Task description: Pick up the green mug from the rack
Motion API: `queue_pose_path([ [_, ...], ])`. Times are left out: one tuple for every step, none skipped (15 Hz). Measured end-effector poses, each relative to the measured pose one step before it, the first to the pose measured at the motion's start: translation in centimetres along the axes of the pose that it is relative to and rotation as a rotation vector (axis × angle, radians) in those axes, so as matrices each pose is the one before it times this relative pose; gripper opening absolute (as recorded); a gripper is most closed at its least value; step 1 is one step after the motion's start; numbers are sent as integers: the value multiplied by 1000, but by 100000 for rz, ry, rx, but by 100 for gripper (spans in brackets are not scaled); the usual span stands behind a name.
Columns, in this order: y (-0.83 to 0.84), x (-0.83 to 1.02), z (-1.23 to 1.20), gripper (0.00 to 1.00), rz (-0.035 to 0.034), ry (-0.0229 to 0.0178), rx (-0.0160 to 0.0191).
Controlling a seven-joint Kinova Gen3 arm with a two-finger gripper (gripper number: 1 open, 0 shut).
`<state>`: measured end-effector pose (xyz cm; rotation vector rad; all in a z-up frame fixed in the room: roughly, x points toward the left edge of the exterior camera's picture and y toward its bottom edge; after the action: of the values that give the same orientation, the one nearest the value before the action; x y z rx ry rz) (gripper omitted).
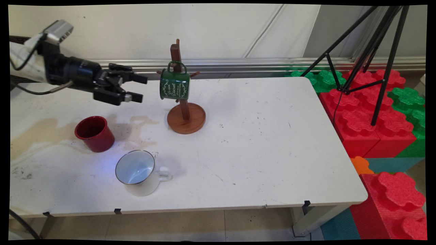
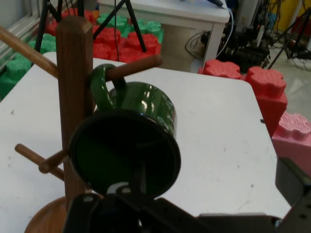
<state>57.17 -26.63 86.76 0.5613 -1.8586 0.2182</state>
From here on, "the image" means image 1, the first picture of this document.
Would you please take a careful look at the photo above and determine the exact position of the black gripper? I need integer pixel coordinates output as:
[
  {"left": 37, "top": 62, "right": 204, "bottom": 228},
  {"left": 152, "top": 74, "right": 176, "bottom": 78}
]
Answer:
[{"left": 42, "top": 42, "right": 149, "bottom": 106}]

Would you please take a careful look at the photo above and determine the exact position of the green enamel mug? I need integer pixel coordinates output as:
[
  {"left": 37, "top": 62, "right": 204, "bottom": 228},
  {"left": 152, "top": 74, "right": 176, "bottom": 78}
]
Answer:
[{"left": 159, "top": 61, "right": 191, "bottom": 101}]

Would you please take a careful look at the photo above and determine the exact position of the red enamel mug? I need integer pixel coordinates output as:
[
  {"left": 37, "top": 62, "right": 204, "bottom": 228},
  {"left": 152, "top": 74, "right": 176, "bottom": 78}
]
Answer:
[{"left": 74, "top": 115, "right": 115, "bottom": 153}]

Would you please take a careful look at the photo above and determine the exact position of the wooden mug tree stand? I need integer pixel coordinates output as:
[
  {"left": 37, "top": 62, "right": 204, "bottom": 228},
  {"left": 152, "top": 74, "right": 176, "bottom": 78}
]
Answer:
[{"left": 156, "top": 38, "right": 207, "bottom": 135}]

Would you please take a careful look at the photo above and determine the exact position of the white enamel mug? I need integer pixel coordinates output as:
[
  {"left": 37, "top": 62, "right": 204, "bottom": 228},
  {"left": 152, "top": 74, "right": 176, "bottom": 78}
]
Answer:
[{"left": 115, "top": 149, "right": 173, "bottom": 197}]

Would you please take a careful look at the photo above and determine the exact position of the small green foam block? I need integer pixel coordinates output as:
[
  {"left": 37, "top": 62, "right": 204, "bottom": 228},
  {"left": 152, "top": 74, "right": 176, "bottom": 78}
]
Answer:
[{"left": 284, "top": 69, "right": 348, "bottom": 93}]

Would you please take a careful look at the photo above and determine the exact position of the white table leg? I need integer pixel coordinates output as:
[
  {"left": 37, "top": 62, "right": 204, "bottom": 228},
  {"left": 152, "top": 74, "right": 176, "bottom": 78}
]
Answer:
[{"left": 291, "top": 204, "right": 352, "bottom": 238}]

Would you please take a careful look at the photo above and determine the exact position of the large red foam block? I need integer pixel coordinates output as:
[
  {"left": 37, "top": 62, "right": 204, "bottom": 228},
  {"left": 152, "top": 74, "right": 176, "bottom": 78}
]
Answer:
[{"left": 318, "top": 69, "right": 417, "bottom": 159}]

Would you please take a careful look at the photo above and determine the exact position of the orange foam piece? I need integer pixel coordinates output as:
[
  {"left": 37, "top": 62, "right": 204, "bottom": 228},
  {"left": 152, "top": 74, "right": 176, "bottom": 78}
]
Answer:
[{"left": 350, "top": 156, "right": 375, "bottom": 176}]

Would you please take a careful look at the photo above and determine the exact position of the teal foam floor mat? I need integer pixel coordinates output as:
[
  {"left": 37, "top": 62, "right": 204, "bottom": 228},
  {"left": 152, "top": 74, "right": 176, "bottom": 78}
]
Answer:
[{"left": 320, "top": 208, "right": 361, "bottom": 241}]

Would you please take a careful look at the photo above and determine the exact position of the black tripod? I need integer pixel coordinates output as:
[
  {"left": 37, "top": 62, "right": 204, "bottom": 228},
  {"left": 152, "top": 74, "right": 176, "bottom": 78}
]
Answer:
[{"left": 299, "top": 5, "right": 410, "bottom": 127}]

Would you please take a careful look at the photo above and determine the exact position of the tall green foam block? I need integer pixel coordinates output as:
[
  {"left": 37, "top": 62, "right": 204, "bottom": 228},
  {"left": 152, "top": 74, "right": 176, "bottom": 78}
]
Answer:
[{"left": 388, "top": 87, "right": 426, "bottom": 158}]

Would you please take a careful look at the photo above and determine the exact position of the red foam block with studs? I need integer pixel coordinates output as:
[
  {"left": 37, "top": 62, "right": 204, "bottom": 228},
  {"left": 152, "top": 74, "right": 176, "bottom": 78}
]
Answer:
[{"left": 349, "top": 171, "right": 427, "bottom": 241}]

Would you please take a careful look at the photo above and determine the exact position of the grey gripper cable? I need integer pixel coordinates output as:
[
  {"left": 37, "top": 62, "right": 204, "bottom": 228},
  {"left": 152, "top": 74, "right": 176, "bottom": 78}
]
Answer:
[{"left": 10, "top": 80, "right": 74, "bottom": 96}]

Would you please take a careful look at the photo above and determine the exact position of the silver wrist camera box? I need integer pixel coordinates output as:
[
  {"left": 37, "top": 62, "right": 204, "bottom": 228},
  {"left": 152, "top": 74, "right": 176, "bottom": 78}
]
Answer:
[{"left": 42, "top": 19, "right": 74, "bottom": 45}]

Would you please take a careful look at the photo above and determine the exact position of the metal wall rail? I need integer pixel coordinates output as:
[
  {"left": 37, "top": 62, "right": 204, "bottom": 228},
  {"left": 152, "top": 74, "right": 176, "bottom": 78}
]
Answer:
[{"left": 87, "top": 57, "right": 426, "bottom": 82}]

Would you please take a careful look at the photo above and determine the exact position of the white wall conduit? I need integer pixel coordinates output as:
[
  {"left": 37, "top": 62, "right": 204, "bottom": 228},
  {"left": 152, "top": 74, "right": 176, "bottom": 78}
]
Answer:
[{"left": 243, "top": 4, "right": 285, "bottom": 59}]

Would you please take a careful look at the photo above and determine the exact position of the black floor cable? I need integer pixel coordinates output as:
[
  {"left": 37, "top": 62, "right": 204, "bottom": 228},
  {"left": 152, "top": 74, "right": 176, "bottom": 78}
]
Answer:
[{"left": 9, "top": 209, "right": 42, "bottom": 240}]

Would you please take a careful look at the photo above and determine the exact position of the thin black tripod cable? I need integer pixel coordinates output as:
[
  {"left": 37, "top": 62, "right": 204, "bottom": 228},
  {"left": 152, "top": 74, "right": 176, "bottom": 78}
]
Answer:
[{"left": 332, "top": 89, "right": 344, "bottom": 127}]

